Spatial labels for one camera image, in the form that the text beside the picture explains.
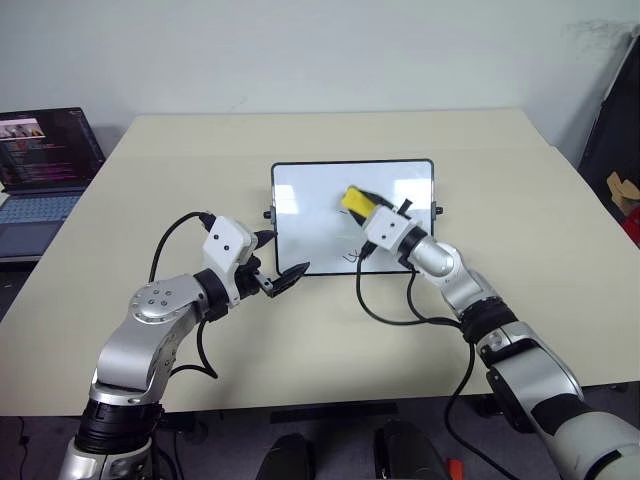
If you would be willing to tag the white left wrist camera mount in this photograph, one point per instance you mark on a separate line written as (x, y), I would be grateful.
(226, 242)

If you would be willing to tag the open dark laptop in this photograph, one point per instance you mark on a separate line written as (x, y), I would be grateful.
(40, 165)

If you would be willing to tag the red object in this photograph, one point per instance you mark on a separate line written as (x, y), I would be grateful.
(634, 225)

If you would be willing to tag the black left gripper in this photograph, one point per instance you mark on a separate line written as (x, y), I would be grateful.
(246, 280)

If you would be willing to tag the small orange object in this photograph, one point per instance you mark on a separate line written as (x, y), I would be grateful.
(455, 468)

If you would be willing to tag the yellow whiteboard eraser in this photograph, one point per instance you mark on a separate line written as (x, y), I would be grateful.
(356, 200)

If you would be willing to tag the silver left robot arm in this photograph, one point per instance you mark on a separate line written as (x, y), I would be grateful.
(130, 350)

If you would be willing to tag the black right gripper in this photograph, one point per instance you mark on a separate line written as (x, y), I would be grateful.
(369, 216)

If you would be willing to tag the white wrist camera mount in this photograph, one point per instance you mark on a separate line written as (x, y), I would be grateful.
(226, 242)
(390, 229)

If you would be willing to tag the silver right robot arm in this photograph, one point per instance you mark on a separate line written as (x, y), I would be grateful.
(525, 360)

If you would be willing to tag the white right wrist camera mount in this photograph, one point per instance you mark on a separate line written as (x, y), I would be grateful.
(390, 229)

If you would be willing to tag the black leaning panel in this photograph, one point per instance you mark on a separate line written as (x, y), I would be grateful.
(612, 130)

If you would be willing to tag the small black-framed whiteboard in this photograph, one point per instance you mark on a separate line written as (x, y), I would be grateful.
(310, 225)

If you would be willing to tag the dark rounded shape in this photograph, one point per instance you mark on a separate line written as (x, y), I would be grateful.
(410, 452)
(287, 457)

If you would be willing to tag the brown cardboard box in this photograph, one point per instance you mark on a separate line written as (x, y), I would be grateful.
(622, 190)

